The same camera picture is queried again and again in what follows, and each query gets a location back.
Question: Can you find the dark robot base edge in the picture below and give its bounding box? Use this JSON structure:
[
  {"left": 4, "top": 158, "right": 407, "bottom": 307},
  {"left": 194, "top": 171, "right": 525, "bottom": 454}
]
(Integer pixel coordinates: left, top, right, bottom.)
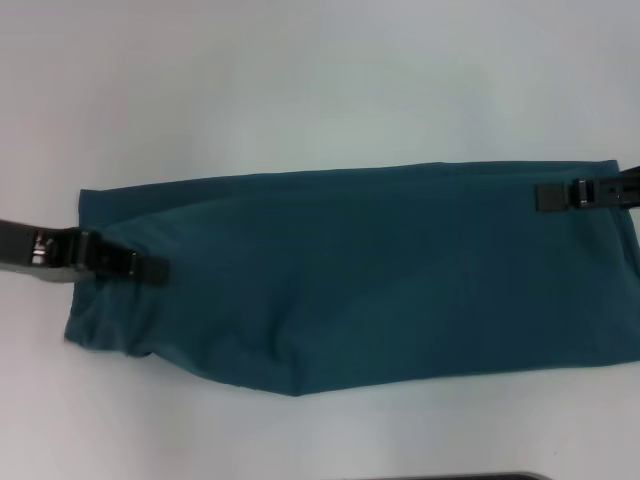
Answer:
[{"left": 441, "top": 472, "right": 551, "bottom": 480}]

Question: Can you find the teal blue FREE print T-shirt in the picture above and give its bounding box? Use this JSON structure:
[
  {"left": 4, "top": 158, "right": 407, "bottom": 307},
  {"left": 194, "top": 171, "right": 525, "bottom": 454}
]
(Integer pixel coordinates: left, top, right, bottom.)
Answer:
[{"left": 62, "top": 158, "right": 640, "bottom": 399}]

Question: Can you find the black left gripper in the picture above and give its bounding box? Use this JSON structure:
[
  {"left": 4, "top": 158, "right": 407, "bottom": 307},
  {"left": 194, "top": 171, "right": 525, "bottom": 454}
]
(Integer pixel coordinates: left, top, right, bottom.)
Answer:
[{"left": 0, "top": 217, "right": 171, "bottom": 288}]

